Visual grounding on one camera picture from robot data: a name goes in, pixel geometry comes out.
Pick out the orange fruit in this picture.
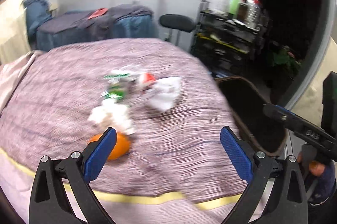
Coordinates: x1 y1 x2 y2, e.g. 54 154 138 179
99 132 131 161

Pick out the white red bag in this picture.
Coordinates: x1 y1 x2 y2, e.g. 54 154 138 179
137 72 182 112

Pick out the dark brown trash bin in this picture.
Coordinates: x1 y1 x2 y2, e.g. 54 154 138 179
215 76 287 157

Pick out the operator hand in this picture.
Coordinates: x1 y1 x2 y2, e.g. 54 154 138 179
297 151 331 178

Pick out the purple striped bed cover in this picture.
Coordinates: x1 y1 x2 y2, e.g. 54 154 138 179
1 38 246 223

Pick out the crumpled white tissue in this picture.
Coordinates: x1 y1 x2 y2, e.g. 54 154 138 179
87 103 135 135

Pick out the clear green snack wrapper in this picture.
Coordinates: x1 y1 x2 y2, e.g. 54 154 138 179
102 73 131 101

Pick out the pink blanket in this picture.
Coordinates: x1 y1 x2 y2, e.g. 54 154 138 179
0 50 44 112

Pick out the clear red-cap bottle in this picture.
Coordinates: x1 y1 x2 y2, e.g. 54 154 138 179
246 0 260 29

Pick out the green lotion bottle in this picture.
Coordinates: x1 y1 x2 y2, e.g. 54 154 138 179
229 0 241 15

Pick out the cream hanging cloth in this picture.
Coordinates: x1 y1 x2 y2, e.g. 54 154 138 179
0 0 31 64

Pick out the black round stool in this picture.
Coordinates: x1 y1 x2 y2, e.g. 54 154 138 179
159 14 195 46

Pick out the blue cloth pile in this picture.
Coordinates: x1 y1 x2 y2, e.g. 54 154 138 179
23 0 52 38

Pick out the red cloth on bed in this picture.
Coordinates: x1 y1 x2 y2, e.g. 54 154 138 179
87 8 108 20

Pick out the black wire shelf cart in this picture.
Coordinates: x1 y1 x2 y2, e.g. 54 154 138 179
190 0 262 78

